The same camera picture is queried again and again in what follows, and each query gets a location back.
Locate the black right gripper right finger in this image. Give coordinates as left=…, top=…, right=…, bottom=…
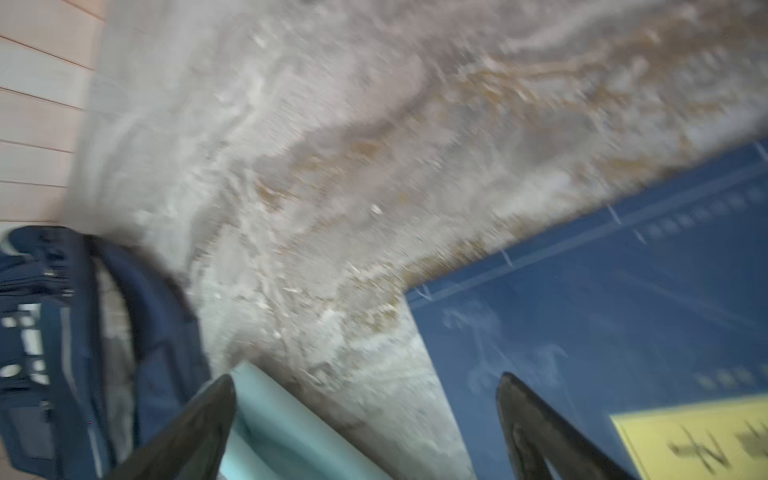
left=496, top=372, right=631, bottom=479

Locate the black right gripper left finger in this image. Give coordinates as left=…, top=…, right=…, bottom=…
left=106, top=374, right=237, bottom=480

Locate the navy notebook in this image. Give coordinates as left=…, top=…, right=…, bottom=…
left=406, top=139, right=767, bottom=479

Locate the navy blue student backpack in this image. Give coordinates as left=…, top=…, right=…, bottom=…
left=1, top=225, right=211, bottom=479

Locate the light blue pencil case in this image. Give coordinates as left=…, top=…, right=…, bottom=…
left=219, top=362, right=390, bottom=479

